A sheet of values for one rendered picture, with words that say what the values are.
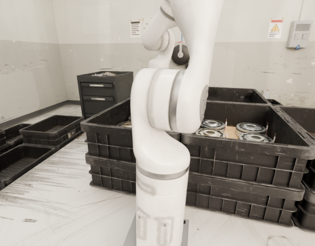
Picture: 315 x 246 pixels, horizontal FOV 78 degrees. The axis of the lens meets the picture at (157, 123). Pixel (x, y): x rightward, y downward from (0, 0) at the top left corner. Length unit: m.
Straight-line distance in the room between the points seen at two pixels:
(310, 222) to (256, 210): 0.12
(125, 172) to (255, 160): 0.36
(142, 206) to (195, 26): 0.30
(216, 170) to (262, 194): 0.12
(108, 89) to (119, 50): 2.17
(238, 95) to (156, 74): 1.01
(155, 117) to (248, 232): 0.42
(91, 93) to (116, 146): 1.76
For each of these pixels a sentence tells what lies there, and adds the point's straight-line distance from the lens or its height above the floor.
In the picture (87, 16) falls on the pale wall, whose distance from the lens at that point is 4.61.
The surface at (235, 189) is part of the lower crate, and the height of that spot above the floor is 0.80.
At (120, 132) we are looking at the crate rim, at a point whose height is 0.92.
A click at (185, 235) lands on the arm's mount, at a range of 0.47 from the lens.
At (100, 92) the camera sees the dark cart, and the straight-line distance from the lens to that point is 2.25.
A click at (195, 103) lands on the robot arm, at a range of 0.25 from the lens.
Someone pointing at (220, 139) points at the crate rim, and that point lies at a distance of 0.49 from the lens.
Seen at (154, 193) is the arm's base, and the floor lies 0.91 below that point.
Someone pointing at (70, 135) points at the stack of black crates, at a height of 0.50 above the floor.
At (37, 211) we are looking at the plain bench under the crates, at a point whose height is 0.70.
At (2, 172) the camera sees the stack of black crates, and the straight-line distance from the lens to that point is 1.68.
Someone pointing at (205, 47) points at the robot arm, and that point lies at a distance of 0.30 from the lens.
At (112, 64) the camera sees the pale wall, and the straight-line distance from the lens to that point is 4.36.
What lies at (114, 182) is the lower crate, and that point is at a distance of 0.66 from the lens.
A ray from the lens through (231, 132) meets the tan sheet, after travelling 0.82.
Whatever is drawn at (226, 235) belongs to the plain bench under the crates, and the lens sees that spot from 0.58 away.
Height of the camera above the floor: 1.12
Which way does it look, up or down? 20 degrees down
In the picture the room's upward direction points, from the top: straight up
